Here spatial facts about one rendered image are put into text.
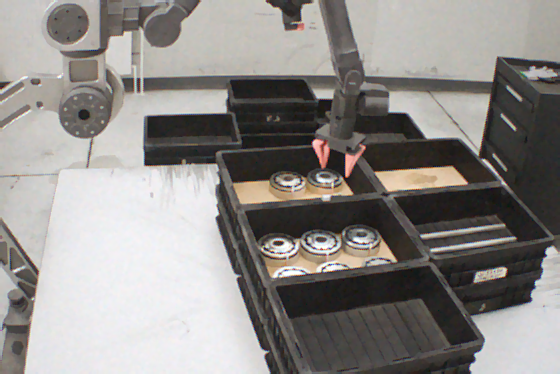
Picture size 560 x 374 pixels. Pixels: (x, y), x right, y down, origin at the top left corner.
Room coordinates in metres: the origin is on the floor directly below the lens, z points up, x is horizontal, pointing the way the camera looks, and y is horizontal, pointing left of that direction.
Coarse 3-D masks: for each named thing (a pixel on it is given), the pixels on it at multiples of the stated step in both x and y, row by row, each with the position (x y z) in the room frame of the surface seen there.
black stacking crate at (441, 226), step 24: (456, 192) 1.61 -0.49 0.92; (480, 192) 1.63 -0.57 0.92; (504, 192) 1.64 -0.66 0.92; (408, 216) 1.57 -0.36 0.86; (432, 216) 1.59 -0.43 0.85; (456, 216) 1.61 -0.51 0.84; (480, 216) 1.64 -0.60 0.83; (504, 216) 1.62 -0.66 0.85; (528, 216) 1.51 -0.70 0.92; (432, 240) 1.50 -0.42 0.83; (456, 240) 1.51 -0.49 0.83; (480, 240) 1.52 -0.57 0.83; (528, 240) 1.48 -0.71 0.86; (456, 264) 1.31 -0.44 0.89; (480, 264) 1.33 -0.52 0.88; (504, 264) 1.35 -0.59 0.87; (528, 264) 1.38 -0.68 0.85; (456, 288) 1.30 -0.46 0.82
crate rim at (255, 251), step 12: (276, 204) 1.47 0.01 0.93; (288, 204) 1.47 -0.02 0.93; (300, 204) 1.48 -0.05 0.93; (312, 204) 1.48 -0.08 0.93; (324, 204) 1.49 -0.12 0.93; (240, 216) 1.40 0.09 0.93; (396, 216) 1.46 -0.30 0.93; (408, 228) 1.40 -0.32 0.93; (252, 240) 1.30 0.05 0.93; (252, 252) 1.27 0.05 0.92; (420, 252) 1.30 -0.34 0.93; (264, 264) 1.21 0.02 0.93; (384, 264) 1.25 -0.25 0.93; (396, 264) 1.25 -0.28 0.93; (264, 276) 1.17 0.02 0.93; (288, 276) 1.18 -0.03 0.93; (300, 276) 1.18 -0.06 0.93; (312, 276) 1.18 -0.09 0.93
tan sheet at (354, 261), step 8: (296, 240) 1.46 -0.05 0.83; (384, 248) 1.45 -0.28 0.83; (344, 256) 1.40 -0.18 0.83; (352, 256) 1.41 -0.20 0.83; (384, 256) 1.42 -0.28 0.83; (392, 256) 1.42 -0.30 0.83; (296, 264) 1.36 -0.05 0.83; (304, 264) 1.36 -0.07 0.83; (312, 264) 1.36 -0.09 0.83; (320, 264) 1.36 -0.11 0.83; (352, 264) 1.37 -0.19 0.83; (360, 264) 1.37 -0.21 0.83; (272, 272) 1.32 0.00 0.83; (312, 272) 1.33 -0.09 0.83
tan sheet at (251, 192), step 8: (240, 184) 1.72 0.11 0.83; (248, 184) 1.72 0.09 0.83; (256, 184) 1.73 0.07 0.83; (264, 184) 1.73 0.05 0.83; (344, 184) 1.77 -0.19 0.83; (240, 192) 1.68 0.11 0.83; (248, 192) 1.68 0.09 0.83; (256, 192) 1.68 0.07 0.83; (264, 192) 1.69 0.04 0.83; (312, 192) 1.70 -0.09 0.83; (344, 192) 1.72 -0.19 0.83; (240, 200) 1.63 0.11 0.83; (248, 200) 1.64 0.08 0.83; (256, 200) 1.64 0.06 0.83; (264, 200) 1.64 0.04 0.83; (272, 200) 1.65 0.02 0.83; (280, 200) 1.65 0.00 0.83
